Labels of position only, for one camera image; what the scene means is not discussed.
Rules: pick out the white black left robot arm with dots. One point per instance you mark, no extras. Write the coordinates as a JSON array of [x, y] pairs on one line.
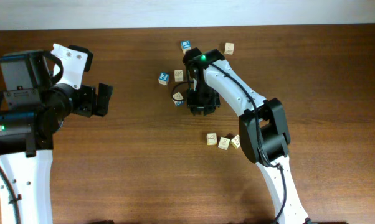
[[43, 87]]

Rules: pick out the blue top wooden block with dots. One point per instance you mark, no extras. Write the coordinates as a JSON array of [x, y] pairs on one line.
[[185, 46]]

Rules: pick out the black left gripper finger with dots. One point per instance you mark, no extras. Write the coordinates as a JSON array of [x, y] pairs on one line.
[[103, 99], [84, 50]]

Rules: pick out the wooden block letter H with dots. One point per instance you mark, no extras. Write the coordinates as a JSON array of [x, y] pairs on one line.
[[235, 141]]

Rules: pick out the wooden block letter J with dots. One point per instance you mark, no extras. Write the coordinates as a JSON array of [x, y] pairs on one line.
[[224, 143]]

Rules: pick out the plain wooden block far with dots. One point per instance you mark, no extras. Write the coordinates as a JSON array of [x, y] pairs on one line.
[[229, 48]]

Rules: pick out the wooden block letter M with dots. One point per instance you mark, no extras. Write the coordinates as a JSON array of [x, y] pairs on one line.
[[178, 99]]

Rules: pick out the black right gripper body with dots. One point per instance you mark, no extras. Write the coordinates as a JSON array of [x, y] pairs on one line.
[[204, 99]]

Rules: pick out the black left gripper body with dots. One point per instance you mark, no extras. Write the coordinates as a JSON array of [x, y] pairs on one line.
[[83, 98]]

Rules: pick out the wooden block letter L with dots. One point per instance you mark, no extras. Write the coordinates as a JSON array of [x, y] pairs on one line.
[[211, 139]]

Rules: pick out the wooden block blue number 2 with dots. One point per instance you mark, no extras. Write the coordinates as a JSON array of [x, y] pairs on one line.
[[163, 78]]

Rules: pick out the wooden block fox picture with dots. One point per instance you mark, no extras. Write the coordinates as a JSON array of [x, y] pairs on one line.
[[179, 75]]

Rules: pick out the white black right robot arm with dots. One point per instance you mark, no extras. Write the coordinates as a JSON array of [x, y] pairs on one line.
[[263, 128]]

